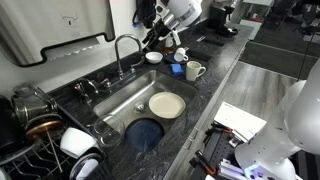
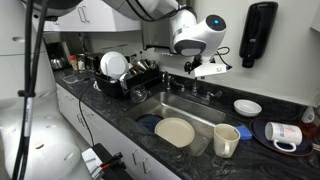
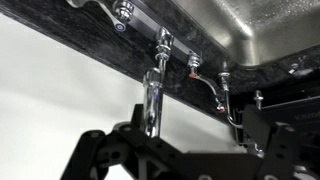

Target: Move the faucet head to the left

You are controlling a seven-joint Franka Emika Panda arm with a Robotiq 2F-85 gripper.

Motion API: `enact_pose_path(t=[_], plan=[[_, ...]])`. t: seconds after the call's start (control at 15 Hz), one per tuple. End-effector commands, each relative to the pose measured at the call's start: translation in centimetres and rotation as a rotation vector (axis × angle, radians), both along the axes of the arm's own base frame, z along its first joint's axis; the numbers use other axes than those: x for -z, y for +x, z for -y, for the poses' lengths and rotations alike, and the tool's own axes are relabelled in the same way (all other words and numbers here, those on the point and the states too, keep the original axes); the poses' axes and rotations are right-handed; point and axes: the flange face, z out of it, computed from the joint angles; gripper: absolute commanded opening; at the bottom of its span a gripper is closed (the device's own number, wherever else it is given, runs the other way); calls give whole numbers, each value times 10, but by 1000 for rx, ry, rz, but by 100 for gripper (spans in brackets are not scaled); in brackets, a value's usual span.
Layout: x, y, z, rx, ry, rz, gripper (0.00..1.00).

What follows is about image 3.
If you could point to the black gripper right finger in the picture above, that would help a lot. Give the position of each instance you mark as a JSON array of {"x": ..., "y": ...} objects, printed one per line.
[{"x": 276, "y": 150}]

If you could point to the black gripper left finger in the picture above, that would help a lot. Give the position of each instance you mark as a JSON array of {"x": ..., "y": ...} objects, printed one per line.
[{"x": 100, "y": 150}]

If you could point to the chrome faucet spout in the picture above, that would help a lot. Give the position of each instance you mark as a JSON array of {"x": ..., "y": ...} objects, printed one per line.
[{"x": 151, "y": 100}]

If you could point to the chrome faucet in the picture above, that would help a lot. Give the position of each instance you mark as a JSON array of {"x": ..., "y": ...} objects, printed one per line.
[{"x": 180, "y": 50}]

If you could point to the small chrome knob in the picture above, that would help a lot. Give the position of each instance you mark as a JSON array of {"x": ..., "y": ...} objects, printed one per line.
[{"x": 258, "y": 98}]

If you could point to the thin chrome sprayer tube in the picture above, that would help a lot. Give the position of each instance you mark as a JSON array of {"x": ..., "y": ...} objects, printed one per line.
[{"x": 225, "y": 80}]

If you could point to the stainless steel sink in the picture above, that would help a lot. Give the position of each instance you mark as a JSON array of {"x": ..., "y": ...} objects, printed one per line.
[{"x": 266, "y": 26}]

